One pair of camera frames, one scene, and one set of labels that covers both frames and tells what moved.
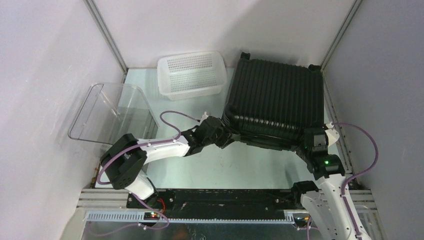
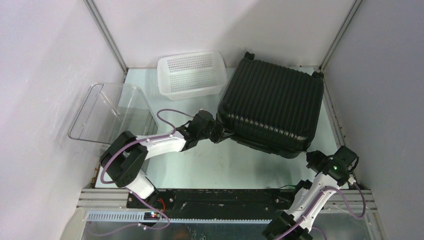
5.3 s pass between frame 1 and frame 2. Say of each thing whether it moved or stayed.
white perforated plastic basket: stayed
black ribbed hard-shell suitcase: stayed
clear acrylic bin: stayed
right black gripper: moved
